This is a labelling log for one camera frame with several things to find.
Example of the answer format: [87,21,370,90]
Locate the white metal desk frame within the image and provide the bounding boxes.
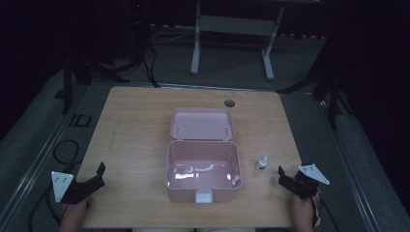
[190,0,286,81]

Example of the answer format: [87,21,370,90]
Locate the black looped floor cable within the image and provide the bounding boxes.
[52,139,83,166]

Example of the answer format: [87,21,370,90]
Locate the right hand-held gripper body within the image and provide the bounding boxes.
[291,163,331,200]

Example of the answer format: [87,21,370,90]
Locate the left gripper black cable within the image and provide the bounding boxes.
[28,182,70,232]

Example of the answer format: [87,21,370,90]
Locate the person's left hand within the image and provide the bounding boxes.
[59,195,95,225]

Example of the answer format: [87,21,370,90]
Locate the black hanging cable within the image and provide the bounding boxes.
[141,42,161,89]

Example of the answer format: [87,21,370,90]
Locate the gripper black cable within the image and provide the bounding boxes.
[308,188,341,232]
[28,182,70,232]

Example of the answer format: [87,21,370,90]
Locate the small white bottle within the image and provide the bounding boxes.
[256,156,269,171]

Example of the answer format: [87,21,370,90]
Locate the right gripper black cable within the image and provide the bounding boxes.
[308,188,341,232]

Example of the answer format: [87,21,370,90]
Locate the person's right hand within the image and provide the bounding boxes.
[291,190,322,225]

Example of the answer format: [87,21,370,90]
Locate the white floor cable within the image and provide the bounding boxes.
[150,28,196,44]

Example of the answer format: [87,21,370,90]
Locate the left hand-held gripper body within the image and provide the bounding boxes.
[51,171,95,205]

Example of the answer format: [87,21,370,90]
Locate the pink plastic box with lid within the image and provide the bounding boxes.
[164,106,243,205]

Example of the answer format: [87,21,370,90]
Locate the black tripod stand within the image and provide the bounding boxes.
[62,0,153,116]
[276,28,354,131]

